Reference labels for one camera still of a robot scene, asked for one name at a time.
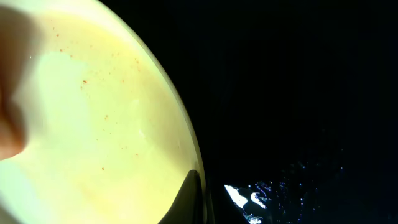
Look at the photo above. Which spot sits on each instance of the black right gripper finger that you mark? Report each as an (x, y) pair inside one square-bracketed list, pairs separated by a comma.
[(187, 208)]

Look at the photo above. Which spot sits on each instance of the yellow plate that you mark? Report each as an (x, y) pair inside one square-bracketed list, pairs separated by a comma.
[(108, 139)]

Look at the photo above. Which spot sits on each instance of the round black tray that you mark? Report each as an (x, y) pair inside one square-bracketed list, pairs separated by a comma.
[(294, 103)]

